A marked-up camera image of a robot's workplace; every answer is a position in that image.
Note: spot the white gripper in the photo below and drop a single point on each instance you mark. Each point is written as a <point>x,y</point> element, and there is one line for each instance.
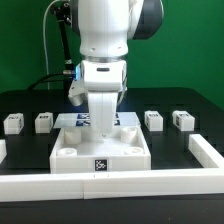
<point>103,77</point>

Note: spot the white square tabletop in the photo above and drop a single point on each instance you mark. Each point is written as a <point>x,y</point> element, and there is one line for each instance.
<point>79,150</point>

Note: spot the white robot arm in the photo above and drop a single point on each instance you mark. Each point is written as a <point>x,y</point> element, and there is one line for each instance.
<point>104,27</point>

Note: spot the white marker tag sheet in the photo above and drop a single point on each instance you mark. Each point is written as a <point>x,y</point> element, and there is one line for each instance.
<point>83,119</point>

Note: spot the white U-shaped obstacle wall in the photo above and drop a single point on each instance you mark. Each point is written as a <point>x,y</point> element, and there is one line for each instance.
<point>207,179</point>

